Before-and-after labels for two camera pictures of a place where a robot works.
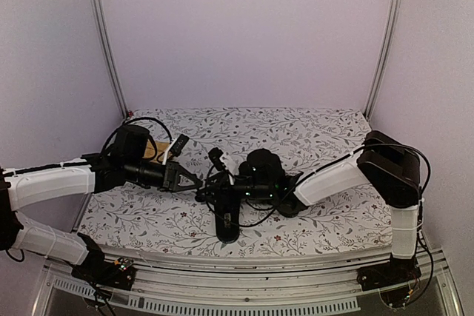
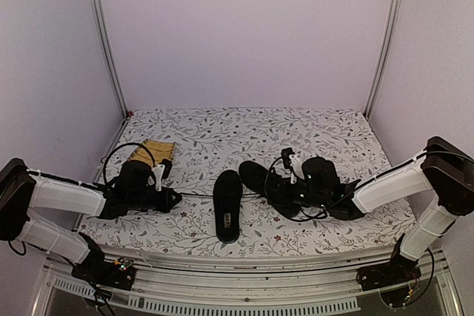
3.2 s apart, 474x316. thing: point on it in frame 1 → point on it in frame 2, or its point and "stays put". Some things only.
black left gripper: (171, 177) → (167, 205)
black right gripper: (219, 189) → (283, 195)
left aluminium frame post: (95, 0) stays put
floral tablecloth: (304, 140) stays put
